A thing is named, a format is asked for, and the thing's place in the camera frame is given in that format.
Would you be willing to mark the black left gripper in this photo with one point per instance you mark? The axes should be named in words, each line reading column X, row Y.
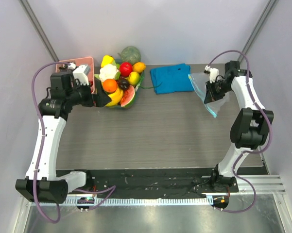
column 101, row 98

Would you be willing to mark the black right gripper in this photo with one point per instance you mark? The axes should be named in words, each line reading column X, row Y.
column 214, row 91

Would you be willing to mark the orange fruit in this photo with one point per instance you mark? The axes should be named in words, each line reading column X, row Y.
column 110, row 85

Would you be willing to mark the clear zip top bag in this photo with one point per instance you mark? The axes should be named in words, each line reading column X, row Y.
column 198, row 82

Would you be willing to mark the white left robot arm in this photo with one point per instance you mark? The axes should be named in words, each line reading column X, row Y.
column 67, row 90

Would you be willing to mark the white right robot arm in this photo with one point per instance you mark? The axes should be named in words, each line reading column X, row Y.
column 250, row 128

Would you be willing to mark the yellow banana bunch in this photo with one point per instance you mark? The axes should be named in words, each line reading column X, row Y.
column 115, row 97

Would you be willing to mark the green fruit basket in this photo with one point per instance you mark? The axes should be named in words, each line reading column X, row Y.
column 137, row 87

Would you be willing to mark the dark purple mangosteen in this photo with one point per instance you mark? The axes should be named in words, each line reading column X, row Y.
column 123, row 84

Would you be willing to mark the white cauliflower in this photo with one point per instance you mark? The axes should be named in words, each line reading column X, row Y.
column 109, row 71

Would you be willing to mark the watermelon slice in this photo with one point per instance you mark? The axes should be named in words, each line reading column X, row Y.
column 128, row 97

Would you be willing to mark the yellow lemon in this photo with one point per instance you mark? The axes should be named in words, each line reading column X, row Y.
column 133, row 78

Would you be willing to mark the red apple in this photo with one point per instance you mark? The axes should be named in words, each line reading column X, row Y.
column 125, row 69

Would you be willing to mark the yellow bell pepper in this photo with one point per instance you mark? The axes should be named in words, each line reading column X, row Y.
column 107, row 60

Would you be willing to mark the pink organizer tray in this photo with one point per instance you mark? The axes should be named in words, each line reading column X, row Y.
column 62, row 67

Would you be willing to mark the blue folded cloth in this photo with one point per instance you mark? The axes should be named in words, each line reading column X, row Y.
column 171, row 79

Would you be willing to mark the orange yellow mango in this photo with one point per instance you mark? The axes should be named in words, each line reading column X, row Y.
column 139, row 67

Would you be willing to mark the green melon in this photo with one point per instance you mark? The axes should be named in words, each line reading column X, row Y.
column 130, row 54

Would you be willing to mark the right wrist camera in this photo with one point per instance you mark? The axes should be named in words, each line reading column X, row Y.
column 212, row 72

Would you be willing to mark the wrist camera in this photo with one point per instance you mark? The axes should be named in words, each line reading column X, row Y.
column 212, row 72
column 80, row 72

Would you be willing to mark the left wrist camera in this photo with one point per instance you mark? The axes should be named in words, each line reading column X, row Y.
column 80, row 72

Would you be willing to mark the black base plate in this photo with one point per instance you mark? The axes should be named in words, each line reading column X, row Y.
column 150, row 184

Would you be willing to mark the white slotted cable duct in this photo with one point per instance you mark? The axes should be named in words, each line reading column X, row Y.
column 140, row 202

